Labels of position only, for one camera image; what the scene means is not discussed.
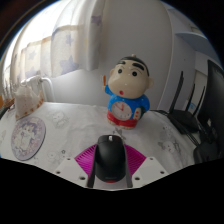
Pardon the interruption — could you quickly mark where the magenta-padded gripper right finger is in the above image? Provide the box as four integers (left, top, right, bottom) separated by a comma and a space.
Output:
123, 144, 169, 189

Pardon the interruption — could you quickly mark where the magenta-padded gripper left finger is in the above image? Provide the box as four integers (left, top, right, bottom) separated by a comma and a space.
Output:
53, 145, 99, 189

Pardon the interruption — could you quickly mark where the black computer mouse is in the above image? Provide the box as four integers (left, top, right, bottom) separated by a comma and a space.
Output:
94, 134, 128, 184

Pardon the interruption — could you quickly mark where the round purple printed mouse pad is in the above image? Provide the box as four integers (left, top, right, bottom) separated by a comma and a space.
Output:
10, 115, 47, 162

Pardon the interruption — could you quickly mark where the white printed tablecloth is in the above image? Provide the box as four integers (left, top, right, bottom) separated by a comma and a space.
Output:
0, 101, 198, 191

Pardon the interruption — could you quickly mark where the black router with antennas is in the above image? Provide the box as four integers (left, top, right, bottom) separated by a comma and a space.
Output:
166, 70, 206, 134

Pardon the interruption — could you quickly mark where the cartoon boy alarm clock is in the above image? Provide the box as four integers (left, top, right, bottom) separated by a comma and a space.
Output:
102, 54, 155, 130

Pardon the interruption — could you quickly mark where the black monitor stand base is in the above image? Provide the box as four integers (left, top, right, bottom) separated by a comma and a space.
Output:
193, 141, 224, 164

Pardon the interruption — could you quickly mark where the white radiator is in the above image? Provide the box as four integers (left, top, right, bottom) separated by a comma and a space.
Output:
19, 75, 56, 103

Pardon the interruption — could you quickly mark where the white star-print curtain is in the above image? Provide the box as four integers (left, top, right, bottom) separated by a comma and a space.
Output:
1, 0, 106, 91

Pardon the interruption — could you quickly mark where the white wall shelf unit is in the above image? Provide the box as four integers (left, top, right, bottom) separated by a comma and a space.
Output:
174, 29, 218, 58

